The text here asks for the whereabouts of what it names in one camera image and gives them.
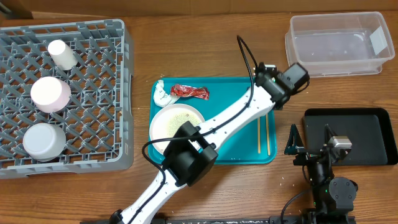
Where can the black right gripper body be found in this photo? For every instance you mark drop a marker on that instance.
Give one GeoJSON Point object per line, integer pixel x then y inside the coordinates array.
{"type": "Point", "coordinates": [307, 159]}

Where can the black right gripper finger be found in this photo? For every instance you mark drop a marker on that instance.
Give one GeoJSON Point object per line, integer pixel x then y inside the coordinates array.
{"type": "Point", "coordinates": [328, 135]}
{"type": "Point", "coordinates": [294, 144]}

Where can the red snack wrapper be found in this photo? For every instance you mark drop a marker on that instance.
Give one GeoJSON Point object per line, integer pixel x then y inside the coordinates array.
{"type": "Point", "coordinates": [190, 91]}

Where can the large white plate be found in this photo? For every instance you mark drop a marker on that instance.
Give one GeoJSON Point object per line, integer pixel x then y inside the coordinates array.
{"type": "Point", "coordinates": [167, 121]}

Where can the white napkin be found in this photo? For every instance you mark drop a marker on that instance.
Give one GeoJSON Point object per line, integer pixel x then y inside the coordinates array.
{"type": "Point", "coordinates": [161, 98]}

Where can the cream cup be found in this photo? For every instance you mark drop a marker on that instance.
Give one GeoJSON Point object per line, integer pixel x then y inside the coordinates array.
{"type": "Point", "coordinates": [62, 54]}

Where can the grey small saucer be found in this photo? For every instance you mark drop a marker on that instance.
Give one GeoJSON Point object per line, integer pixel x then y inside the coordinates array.
{"type": "Point", "coordinates": [44, 142]}

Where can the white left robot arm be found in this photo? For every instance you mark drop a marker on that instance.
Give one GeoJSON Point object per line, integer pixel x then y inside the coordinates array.
{"type": "Point", "coordinates": [192, 151]}

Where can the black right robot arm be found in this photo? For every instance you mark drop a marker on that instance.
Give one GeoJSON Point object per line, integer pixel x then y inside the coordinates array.
{"type": "Point", "coordinates": [333, 197]}

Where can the grey dishwasher rack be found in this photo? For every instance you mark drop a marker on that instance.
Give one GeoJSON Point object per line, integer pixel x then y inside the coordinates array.
{"type": "Point", "coordinates": [97, 121]}

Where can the teal plastic tray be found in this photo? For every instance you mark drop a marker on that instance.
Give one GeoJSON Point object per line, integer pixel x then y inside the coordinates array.
{"type": "Point", "coordinates": [240, 149]}

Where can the black plastic tray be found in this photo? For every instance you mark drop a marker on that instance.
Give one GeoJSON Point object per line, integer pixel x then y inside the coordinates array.
{"type": "Point", "coordinates": [369, 130]}

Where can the clear plastic container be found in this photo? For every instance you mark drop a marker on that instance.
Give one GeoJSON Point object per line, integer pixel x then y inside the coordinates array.
{"type": "Point", "coordinates": [339, 44]}

